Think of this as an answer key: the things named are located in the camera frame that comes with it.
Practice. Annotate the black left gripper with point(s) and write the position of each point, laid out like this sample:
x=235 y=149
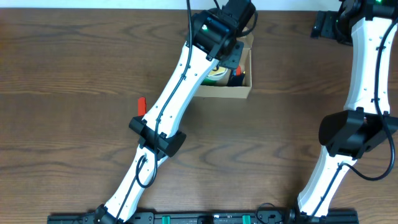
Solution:
x=234 y=58

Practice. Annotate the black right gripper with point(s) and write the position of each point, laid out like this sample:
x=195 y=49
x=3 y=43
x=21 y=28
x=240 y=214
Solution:
x=319 y=23

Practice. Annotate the yellow sticky note pad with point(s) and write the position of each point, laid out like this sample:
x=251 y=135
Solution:
x=218 y=71

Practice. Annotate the orange stapler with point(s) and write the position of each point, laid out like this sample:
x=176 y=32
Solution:
x=238 y=71

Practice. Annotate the white masking tape roll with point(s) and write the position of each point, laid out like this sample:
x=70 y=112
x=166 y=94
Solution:
x=219 y=76

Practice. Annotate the black correction tape dispenser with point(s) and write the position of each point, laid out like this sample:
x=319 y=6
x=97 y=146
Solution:
x=235 y=79

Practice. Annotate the cardboard box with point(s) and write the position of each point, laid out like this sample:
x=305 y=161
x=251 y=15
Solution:
x=220 y=90

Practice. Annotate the orange utility knife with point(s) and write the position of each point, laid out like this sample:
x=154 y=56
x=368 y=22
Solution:
x=141 y=106

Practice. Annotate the green tape roll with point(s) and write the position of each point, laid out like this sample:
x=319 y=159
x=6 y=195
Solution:
x=208 y=82

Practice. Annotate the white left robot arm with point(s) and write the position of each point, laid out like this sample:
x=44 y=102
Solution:
x=211 y=41

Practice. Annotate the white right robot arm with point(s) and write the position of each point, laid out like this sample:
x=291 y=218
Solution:
x=369 y=26

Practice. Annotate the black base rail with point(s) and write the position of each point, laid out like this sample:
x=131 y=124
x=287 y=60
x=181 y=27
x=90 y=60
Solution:
x=261 y=216

